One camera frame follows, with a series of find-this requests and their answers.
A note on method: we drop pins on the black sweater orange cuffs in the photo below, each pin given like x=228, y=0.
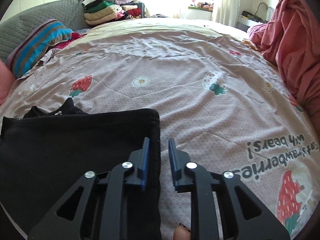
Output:
x=44, y=154

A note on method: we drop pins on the red crumpled garment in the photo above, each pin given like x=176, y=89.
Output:
x=63, y=44

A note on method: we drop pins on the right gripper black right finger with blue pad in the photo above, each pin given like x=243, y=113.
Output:
x=222, y=206

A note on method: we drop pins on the pink strawberry print bedsheet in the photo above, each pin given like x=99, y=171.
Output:
x=220, y=101

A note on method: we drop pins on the stack of folded clothes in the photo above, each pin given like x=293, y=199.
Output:
x=105, y=11

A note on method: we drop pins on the white sheer curtain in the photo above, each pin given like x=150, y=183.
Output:
x=226, y=12

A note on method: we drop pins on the striped blue purple pillow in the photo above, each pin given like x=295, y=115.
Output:
x=31, y=50

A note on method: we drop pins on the pink crumpled blanket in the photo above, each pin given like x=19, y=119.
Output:
x=290, y=41

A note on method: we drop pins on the pink quilted pillow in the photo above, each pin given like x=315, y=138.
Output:
x=6, y=81

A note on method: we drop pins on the right hand thumb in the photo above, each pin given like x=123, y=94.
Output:
x=182, y=233

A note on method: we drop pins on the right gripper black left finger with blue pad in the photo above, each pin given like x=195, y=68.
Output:
x=95, y=206

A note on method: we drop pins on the grey quilted headboard cover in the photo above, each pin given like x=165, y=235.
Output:
x=17, y=28

